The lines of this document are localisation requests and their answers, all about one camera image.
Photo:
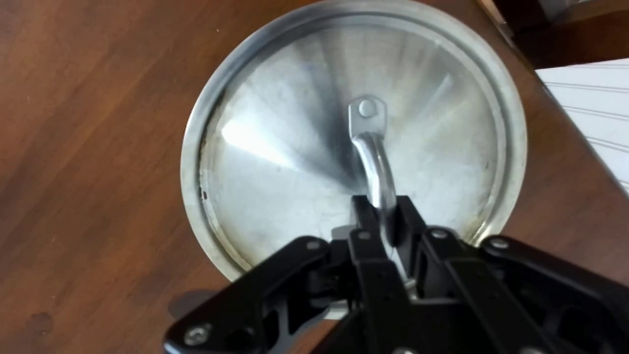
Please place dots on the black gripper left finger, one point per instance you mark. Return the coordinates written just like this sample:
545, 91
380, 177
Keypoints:
327, 295

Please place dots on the silver pot lid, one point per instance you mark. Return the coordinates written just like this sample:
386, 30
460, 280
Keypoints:
281, 130

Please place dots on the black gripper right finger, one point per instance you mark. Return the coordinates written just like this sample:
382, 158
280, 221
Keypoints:
498, 295

